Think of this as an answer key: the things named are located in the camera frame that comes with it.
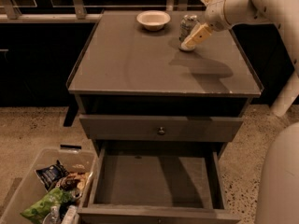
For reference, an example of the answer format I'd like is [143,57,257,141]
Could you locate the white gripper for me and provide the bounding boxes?
[181,0,231,49]

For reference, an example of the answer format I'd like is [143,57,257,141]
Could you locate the green white 7up can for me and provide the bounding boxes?
[179,14,198,51]

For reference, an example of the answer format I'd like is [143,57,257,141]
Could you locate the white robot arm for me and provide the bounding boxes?
[182,0,299,224]

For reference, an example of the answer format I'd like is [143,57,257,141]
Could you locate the grey drawer cabinet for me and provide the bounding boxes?
[65,10,264,224]

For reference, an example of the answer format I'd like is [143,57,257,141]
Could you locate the round metal drawer knob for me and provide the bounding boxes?
[157,127,165,135]

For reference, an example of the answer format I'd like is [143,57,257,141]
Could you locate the grey top drawer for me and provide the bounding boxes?
[79,115,243,142]

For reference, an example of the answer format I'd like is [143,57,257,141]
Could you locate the open grey middle drawer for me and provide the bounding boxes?
[78,141,240,224]

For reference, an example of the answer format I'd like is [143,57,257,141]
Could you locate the metal window railing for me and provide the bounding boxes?
[0,0,253,24]

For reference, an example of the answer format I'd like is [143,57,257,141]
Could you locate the white paper bowl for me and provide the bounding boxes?
[136,10,171,31]

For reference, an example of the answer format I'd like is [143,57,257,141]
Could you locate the brown snack packet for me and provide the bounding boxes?
[55,172,91,193]

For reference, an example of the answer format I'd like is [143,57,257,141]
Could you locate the dark blue snack bag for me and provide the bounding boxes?
[35,160,69,191]

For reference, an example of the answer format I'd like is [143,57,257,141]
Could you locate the clear plastic storage bin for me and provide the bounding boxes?
[0,147,97,224]

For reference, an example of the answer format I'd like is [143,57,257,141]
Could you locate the clear plastic bottle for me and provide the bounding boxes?
[42,205,61,224]

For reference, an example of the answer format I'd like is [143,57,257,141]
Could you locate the green snack bag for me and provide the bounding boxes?
[21,188,73,224]

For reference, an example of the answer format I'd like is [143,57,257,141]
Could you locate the white round post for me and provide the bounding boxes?
[270,72,299,117]

